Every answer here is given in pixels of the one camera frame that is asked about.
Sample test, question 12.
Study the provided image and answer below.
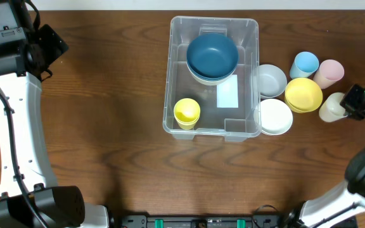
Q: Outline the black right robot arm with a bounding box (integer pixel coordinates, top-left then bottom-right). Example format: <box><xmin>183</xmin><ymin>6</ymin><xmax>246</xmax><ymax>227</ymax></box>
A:
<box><xmin>280</xmin><ymin>84</ymin><xmax>365</xmax><ymax>228</ymax></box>

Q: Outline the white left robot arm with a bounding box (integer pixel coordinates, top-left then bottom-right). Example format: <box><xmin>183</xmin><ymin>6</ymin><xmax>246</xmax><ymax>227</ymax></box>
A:
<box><xmin>0</xmin><ymin>25</ymin><xmax>112</xmax><ymax>227</ymax></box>

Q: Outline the white label in container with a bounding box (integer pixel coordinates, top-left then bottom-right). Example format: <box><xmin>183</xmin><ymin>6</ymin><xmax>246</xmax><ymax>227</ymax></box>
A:
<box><xmin>217</xmin><ymin>75</ymin><xmax>239</xmax><ymax>108</ymax></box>

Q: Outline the yellow cup front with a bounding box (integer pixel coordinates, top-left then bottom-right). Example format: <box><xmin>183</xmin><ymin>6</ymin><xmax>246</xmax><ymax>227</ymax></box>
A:
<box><xmin>176</xmin><ymin>119</ymin><xmax>198</xmax><ymax>130</ymax></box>

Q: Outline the dark blue bowl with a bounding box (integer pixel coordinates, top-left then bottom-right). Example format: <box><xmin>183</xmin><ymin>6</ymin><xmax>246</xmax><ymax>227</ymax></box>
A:
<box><xmin>187</xmin><ymin>62</ymin><xmax>237</xmax><ymax>81</ymax></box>
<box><xmin>186</xmin><ymin>33</ymin><xmax>239</xmax><ymax>65</ymax></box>

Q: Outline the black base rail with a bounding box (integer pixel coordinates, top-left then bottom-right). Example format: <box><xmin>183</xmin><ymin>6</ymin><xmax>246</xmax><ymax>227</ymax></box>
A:
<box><xmin>117</xmin><ymin>214</ymin><xmax>281</xmax><ymax>228</ymax></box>

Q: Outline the cream beige bowl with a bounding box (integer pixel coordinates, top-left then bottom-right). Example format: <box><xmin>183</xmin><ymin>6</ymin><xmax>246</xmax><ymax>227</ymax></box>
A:
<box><xmin>188</xmin><ymin>68</ymin><xmax>233</xmax><ymax>86</ymax></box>

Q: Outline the grey small bowl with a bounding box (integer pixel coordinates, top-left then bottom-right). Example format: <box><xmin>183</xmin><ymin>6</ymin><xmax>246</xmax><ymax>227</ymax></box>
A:
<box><xmin>258</xmin><ymin>64</ymin><xmax>287</xmax><ymax>99</ymax></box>

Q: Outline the white small bowl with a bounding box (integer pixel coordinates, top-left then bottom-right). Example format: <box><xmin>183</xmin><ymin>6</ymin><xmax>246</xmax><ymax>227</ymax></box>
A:
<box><xmin>260</xmin><ymin>99</ymin><xmax>293</xmax><ymax>136</ymax></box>

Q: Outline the clear plastic storage container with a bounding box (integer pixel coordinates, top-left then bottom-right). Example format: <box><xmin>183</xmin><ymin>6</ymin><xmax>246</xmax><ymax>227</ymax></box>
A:
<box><xmin>163</xmin><ymin>16</ymin><xmax>261</xmax><ymax>142</ymax></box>

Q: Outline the yellow cup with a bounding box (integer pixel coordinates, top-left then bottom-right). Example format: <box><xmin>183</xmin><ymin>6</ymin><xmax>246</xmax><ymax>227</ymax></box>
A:
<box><xmin>174</xmin><ymin>98</ymin><xmax>201</xmax><ymax>123</ymax></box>
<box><xmin>176</xmin><ymin>119</ymin><xmax>198</xmax><ymax>130</ymax></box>

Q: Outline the pink cup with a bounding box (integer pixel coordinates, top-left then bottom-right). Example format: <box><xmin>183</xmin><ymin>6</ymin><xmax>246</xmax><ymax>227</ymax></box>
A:
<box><xmin>313</xmin><ymin>60</ymin><xmax>345</xmax><ymax>89</ymax></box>

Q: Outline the yellow small bowl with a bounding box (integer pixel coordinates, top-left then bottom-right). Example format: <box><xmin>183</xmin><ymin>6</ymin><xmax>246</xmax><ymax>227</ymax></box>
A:
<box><xmin>285</xmin><ymin>78</ymin><xmax>323</xmax><ymax>113</ymax></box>

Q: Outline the cream white cup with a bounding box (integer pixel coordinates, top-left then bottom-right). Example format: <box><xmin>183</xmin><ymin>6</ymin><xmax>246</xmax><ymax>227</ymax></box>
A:
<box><xmin>319</xmin><ymin>92</ymin><xmax>347</xmax><ymax>122</ymax></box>

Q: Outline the light blue cup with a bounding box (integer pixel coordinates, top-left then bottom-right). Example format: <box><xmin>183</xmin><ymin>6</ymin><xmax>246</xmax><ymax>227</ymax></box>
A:
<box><xmin>290</xmin><ymin>51</ymin><xmax>319</xmax><ymax>79</ymax></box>

